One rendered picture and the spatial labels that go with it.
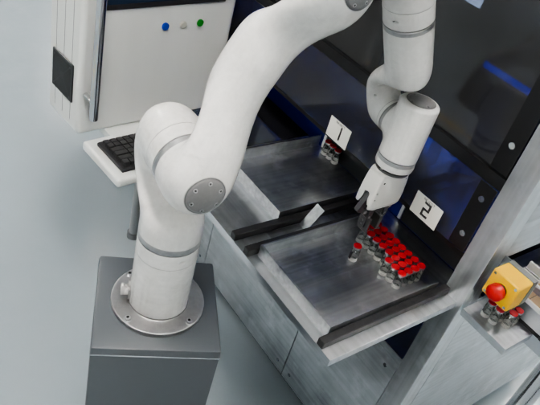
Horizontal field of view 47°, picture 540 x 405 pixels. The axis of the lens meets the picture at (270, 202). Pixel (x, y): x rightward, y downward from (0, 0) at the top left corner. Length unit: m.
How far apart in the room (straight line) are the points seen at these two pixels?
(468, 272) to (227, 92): 0.77
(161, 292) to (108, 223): 1.58
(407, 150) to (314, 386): 1.04
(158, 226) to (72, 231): 1.63
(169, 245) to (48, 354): 1.24
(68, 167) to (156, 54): 1.33
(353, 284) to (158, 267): 0.49
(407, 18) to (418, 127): 0.26
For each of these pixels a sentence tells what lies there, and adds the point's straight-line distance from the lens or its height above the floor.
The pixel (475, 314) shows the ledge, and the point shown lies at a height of 0.88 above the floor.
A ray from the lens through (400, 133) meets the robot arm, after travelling 1.28.
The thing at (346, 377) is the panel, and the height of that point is 0.37.
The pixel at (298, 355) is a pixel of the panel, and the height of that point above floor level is 0.24.
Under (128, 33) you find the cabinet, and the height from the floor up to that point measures 1.10.
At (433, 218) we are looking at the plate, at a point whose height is 1.02.
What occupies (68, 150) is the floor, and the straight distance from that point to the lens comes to 3.18.
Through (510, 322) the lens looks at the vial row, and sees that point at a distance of 1.55.
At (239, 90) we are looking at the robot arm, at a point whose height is 1.38.
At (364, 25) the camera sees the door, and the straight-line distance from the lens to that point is 1.62.
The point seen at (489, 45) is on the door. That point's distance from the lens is 1.39.
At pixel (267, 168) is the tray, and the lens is 1.72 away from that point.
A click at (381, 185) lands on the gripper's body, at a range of 1.34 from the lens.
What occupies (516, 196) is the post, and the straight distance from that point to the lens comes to 1.38.
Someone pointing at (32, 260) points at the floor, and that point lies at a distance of 2.61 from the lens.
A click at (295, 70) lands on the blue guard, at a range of 1.82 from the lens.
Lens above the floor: 1.84
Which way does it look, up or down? 37 degrees down
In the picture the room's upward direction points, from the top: 17 degrees clockwise
